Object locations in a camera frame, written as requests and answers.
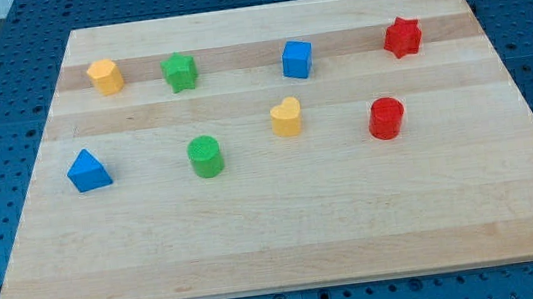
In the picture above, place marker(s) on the blue cube block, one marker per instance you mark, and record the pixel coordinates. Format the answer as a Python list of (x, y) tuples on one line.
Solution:
[(297, 59)]

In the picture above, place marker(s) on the green star block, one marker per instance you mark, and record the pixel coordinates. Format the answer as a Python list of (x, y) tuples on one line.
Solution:
[(180, 72)]

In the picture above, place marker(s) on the red star block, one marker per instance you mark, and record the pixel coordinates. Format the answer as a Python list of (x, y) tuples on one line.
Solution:
[(403, 37)]

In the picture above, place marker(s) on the yellow heart block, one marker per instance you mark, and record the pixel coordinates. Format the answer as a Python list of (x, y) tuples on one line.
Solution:
[(286, 118)]

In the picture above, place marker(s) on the green cylinder block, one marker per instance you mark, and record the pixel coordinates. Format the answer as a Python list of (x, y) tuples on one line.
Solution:
[(205, 156)]

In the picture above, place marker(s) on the wooden board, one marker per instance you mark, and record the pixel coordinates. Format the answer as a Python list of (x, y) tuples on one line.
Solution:
[(333, 205)]

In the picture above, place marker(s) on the red cylinder block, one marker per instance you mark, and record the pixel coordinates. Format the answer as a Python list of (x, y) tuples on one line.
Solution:
[(386, 116)]

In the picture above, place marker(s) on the yellow hexagon block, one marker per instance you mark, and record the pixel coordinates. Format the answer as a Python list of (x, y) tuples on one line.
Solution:
[(105, 77)]

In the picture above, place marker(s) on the blue triangle block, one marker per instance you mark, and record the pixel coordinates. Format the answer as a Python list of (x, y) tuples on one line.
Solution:
[(87, 173)]

